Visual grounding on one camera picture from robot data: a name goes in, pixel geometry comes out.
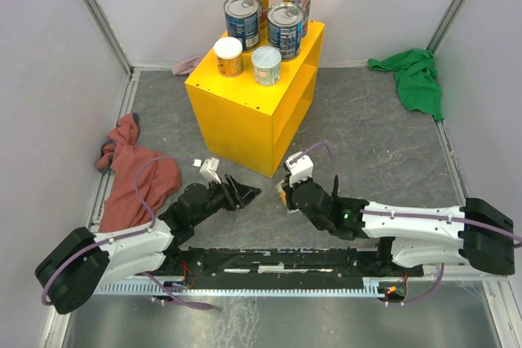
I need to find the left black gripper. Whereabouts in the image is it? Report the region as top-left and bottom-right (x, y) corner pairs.
(191, 173), (261, 227)

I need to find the short can white lid front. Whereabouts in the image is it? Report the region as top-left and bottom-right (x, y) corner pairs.
(276, 180), (292, 209)

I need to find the short green can clear lid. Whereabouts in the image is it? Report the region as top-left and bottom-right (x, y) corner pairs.
(251, 46), (281, 86)

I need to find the short orange can white lid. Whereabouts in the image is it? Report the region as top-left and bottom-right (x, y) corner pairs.
(213, 37), (244, 77)

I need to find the blue can with pull-tab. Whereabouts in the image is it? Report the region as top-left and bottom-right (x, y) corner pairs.
(268, 2), (303, 61)

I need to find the blue can metal pull-tab lid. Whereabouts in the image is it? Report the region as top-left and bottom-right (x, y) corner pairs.
(223, 0), (261, 52)

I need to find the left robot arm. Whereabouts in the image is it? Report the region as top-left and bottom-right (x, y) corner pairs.
(35, 174), (261, 315)

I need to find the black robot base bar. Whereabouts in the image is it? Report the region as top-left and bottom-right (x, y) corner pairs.
(155, 248), (424, 289)

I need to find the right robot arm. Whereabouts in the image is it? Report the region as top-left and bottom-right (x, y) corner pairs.
(276, 178), (521, 275)

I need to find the yellow open shelf cabinet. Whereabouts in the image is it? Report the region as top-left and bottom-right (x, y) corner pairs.
(185, 20), (325, 178)

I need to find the red cloth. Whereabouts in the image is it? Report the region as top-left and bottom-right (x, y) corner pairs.
(96, 113), (181, 232)

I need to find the pink cloth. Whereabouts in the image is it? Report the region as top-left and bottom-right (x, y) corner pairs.
(171, 55), (204, 76)

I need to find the green cloth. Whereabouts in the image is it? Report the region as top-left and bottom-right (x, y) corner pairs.
(368, 49), (444, 121)

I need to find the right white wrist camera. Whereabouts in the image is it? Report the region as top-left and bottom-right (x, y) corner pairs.
(284, 152), (313, 184)

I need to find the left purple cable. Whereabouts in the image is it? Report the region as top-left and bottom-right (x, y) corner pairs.
(40, 155), (203, 307)

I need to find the white slotted cable duct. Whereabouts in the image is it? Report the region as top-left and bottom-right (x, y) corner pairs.
(95, 279), (384, 298)

